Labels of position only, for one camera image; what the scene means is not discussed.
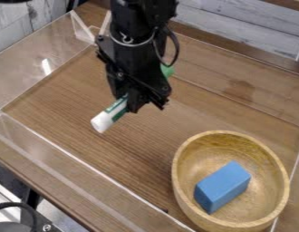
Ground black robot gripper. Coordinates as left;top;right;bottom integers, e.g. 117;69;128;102
96;0;177;113

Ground green and white marker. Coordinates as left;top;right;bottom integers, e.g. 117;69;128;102
90;64;174;133

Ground brown wooden bowl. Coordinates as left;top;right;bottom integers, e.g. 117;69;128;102
172;130;290;232

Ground clear acrylic tray walls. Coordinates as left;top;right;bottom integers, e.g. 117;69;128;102
0;4;299;232

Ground blue rectangular block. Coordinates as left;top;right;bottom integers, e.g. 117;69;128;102
193;161;252;214

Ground black metal bracket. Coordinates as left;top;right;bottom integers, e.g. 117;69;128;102
19;208;64;232

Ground black cable bottom left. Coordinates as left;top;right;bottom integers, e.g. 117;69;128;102
0;201;37;232

